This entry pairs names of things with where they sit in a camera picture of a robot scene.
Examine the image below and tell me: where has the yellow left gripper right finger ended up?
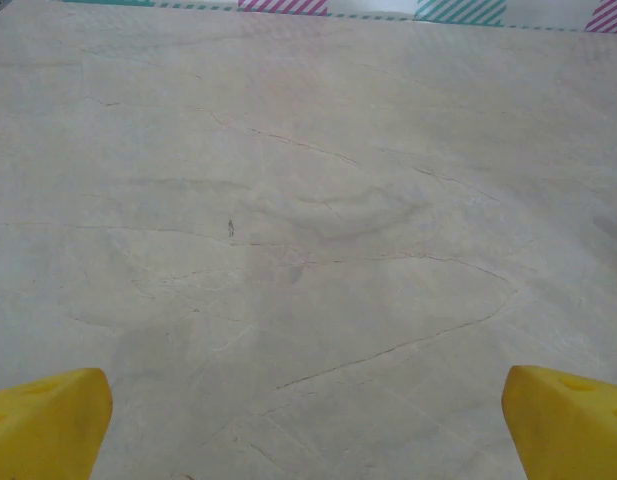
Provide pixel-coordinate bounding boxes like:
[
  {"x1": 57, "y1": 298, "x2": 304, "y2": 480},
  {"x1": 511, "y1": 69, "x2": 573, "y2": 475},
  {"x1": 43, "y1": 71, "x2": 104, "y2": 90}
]
[{"x1": 501, "y1": 364, "x2": 617, "y2": 480}]

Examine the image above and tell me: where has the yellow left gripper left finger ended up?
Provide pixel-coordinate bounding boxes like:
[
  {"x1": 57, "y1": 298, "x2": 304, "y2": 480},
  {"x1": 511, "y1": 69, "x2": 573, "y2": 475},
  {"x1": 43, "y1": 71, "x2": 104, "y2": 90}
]
[{"x1": 0, "y1": 367, "x2": 114, "y2": 480}]

